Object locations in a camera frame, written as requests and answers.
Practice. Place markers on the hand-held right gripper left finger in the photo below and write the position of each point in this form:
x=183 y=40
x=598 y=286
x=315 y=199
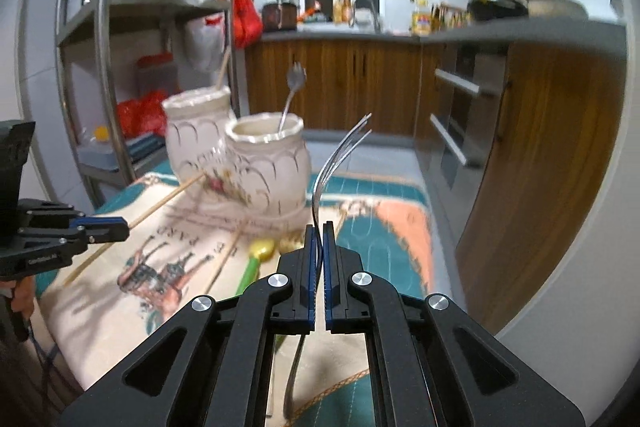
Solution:
x=310 y=277

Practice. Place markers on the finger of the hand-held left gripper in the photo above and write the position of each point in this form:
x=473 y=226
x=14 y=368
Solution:
x=100 y=222
x=107 y=234

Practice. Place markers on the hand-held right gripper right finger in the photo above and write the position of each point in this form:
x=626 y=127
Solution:
x=328 y=277

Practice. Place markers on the cream scalloped ceramic jar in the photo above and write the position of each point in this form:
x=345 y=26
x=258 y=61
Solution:
x=192 y=137
x=270 y=177

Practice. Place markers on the person's left hand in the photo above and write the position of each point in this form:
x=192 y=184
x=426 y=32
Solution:
x=22 y=299

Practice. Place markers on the yellow green plastic fork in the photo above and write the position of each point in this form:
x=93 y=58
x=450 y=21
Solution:
x=262 y=248

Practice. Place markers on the printed blanket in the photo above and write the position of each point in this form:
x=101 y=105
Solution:
x=100 y=307

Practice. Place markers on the yellow cap plastic bottle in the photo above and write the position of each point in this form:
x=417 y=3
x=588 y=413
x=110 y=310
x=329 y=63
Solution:
x=102 y=133

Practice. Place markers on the crumpled red plastic bag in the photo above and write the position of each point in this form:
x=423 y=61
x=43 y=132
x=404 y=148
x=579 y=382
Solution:
x=140 y=114

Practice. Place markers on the red lid plastic container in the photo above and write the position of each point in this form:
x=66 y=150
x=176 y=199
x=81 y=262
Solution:
x=157 y=74

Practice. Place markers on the steel built-in oven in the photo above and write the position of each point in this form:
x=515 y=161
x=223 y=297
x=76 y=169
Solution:
x=462 y=127

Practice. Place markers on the small silver fork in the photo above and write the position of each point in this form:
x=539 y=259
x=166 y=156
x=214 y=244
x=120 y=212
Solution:
x=296 y=74

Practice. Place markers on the metal shelf rack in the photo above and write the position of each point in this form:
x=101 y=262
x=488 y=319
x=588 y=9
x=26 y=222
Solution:
x=150 y=9

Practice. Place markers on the wooden base cabinets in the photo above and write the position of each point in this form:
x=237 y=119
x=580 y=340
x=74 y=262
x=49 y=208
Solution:
x=350 y=72

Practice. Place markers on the hanging white plastic bag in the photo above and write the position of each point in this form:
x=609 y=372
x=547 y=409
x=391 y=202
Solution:
x=205 y=44

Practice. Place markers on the hanging red plastic bag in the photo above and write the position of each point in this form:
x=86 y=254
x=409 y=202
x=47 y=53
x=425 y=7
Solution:
x=245 y=17

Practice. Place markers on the metal faucet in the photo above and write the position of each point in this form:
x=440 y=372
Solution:
x=376 y=19

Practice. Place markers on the dark red rice cooker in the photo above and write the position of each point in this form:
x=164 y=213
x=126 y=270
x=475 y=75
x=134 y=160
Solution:
x=280 y=14

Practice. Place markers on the amber bottles by sink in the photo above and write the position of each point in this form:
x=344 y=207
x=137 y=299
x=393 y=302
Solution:
x=341 y=11

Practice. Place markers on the yellow oil bottle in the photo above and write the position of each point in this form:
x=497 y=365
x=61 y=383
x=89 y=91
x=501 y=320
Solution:
x=421 y=24

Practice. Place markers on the small condiment bottles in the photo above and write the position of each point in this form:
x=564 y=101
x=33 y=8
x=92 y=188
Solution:
x=450 y=18

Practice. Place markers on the grey kitchen countertop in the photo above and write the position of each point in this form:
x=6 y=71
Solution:
x=525 y=32

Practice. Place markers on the black wok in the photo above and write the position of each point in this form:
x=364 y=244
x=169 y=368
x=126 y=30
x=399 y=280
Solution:
x=495 y=9

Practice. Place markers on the white lidded pot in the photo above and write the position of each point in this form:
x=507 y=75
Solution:
x=555 y=4

